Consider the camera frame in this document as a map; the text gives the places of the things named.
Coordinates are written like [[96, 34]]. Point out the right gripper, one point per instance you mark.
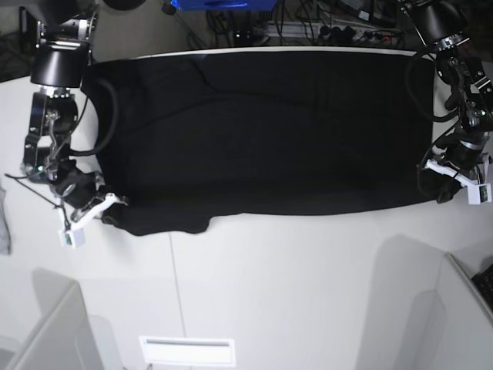
[[75, 187]]

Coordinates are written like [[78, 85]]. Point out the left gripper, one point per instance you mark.
[[463, 150]]

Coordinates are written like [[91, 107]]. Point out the black T-shirt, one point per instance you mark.
[[295, 133]]

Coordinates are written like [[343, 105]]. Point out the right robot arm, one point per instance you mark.
[[63, 51]]

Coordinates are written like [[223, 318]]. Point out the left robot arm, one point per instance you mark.
[[441, 26]]

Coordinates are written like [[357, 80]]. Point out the grey cloth at left edge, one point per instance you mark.
[[5, 237]]

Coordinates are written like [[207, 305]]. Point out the black keyboard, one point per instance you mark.
[[484, 283]]

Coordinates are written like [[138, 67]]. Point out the white box bottom left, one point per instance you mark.
[[65, 336]]

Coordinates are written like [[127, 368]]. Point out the white box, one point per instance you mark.
[[450, 326], [65, 336]]

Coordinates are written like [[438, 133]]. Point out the white box right side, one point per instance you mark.
[[450, 326]]

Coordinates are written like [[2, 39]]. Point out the white slot plate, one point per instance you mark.
[[189, 352]]

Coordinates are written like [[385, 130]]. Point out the blue box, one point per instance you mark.
[[170, 7]]

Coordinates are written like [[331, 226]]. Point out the white power strip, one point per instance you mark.
[[306, 30]]

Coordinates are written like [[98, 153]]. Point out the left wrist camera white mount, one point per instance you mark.
[[479, 191]]

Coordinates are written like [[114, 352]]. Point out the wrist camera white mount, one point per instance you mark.
[[71, 234], [479, 191]]

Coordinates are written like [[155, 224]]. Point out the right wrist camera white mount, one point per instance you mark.
[[71, 234]]

